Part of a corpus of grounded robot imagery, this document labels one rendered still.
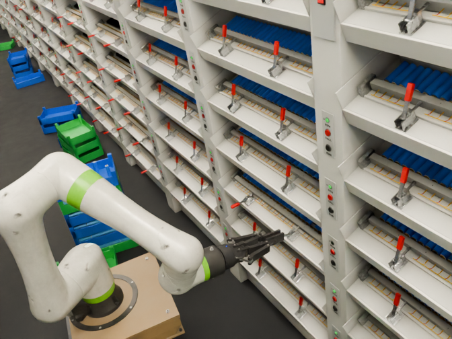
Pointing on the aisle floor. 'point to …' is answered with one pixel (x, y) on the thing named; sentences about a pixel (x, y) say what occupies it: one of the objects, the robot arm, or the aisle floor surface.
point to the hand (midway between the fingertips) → (273, 237)
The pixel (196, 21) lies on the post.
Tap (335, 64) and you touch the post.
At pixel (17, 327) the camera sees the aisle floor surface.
